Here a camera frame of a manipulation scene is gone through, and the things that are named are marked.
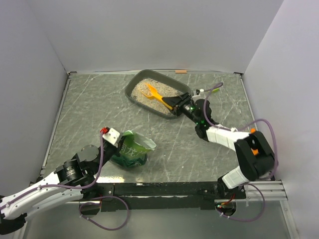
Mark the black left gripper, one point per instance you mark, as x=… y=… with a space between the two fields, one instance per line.
x=117 y=151

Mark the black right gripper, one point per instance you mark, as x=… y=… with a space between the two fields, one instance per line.
x=177 y=102

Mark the green litter bag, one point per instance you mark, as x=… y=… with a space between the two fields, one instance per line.
x=134 y=151

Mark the yellow plastic scoop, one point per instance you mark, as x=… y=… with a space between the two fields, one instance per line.
x=153 y=94

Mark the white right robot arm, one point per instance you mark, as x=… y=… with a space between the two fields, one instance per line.
x=250 y=167

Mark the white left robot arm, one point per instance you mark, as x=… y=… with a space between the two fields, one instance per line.
x=75 y=179

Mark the beige cat litter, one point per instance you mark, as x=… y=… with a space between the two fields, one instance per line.
x=141 y=89

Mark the dark grey litter box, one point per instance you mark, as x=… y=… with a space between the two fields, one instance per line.
x=160 y=78

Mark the small orange block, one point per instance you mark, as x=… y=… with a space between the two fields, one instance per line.
x=181 y=71

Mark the orange plastic carrot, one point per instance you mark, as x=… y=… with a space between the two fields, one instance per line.
x=254 y=148

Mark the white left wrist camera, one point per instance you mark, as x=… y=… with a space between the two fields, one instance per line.
x=111 y=135

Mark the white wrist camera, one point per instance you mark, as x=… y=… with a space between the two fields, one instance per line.
x=198 y=93
x=111 y=135

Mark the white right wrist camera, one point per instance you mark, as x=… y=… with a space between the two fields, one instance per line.
x=198 y=93

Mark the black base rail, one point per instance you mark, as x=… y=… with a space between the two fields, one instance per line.
x=162 y=195

